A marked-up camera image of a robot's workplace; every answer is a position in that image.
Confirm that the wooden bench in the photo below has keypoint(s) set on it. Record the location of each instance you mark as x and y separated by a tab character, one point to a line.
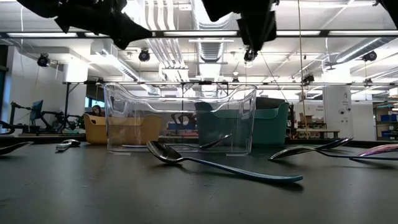
317	131

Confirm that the black round hanging device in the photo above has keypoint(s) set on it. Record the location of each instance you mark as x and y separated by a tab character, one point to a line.
248	56
144	56
308	79
43	60
370	56

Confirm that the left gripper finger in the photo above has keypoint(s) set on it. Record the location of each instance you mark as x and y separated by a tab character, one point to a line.
130	31

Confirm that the background black robot arm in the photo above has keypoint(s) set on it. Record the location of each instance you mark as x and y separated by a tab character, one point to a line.
59	119
183	118

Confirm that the clear plastic bin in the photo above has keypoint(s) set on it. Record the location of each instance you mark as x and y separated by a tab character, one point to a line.
140	102

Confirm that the shelf with blue boxes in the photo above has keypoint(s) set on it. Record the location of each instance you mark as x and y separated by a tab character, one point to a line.
388	118

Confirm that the shiny metal spoon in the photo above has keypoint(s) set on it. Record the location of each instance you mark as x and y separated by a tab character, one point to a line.
342	142
326	147

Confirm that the computer monitor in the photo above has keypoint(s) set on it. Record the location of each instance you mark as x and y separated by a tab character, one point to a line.
36	109

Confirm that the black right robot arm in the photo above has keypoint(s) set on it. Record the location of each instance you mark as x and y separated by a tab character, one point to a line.
390	6

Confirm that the cardboard box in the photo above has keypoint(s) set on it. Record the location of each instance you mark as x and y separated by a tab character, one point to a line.
306	119

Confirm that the black overhead frame bar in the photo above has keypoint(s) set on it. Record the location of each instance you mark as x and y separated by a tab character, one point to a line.
174	34

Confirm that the silver ventilation duct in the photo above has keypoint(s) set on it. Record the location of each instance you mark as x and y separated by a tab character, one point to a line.
211	56

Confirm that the pink iridescent spoon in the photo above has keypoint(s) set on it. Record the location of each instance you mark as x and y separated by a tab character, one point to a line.
382	150

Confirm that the spoons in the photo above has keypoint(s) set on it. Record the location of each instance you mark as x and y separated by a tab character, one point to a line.
214	143
292	152

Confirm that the person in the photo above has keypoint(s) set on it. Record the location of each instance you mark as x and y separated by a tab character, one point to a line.
97	111

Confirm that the yellow plastic bin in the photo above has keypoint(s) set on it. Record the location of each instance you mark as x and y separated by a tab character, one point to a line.
94	130

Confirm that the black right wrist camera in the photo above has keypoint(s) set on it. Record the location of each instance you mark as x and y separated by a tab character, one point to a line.
220	9

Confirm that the dark grey container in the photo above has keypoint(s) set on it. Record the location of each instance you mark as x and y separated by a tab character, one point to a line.
270	103

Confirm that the teal plastic bin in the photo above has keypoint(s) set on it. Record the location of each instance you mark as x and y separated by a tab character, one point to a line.
270	127

